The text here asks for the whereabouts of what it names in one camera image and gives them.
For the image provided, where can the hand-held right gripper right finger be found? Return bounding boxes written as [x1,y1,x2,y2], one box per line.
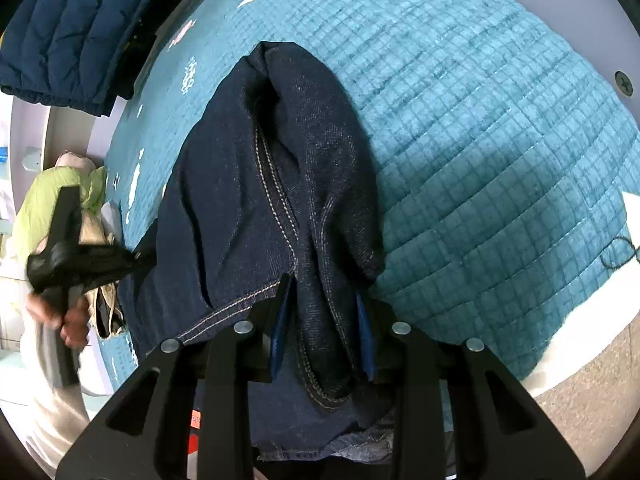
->
[352,292,586,480]

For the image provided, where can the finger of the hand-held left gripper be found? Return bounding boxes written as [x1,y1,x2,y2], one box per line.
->
[114,239,157,281]

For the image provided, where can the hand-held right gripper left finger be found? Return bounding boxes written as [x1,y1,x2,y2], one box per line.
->
[55,274,301,480]

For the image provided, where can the dark blue denim jeans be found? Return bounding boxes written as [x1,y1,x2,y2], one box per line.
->
[120,40,401,463]

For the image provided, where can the person's left hand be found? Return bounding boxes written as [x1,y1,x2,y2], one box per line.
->
[25,287,92,352]

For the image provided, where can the tan cloth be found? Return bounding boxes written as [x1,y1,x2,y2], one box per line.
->
[81,209,126,340]

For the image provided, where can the light green cloth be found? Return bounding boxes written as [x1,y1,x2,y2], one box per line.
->
[12,165,108,261]

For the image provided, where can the navy yellow puffer jacket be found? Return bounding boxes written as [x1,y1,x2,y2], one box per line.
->
[0,0,208,118]

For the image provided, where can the white mattress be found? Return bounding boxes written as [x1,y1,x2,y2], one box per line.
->
[525,280,640,397]

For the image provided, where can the teal quilted blanket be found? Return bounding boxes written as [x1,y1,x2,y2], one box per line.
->
[102,0,640,396]

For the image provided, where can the black thread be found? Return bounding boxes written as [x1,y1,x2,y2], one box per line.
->
[599,236,640,270]

